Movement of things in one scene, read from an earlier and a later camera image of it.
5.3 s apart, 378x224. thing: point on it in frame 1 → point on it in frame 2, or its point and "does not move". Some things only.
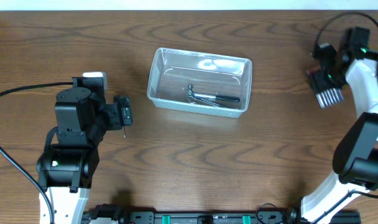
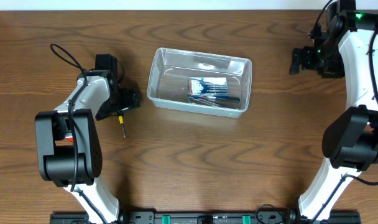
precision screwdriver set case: (326, 89) → (208, 86)
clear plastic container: (214, 84) does not move
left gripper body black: (124, 112) → (127, 99)
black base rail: (232, 217) does not move
